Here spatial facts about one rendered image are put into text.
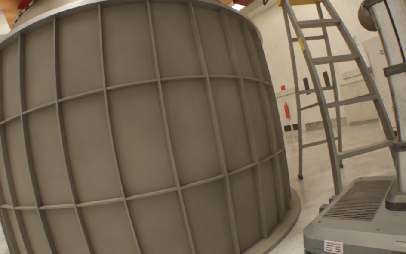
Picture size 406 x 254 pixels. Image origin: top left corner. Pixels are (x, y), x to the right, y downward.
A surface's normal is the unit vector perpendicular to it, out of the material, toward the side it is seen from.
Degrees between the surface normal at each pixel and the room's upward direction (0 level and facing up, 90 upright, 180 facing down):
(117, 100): 90
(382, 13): 90
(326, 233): 45
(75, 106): 90
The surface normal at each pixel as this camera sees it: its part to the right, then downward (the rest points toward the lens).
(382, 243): -0.70, -0.59
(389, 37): -0.81, 0.14
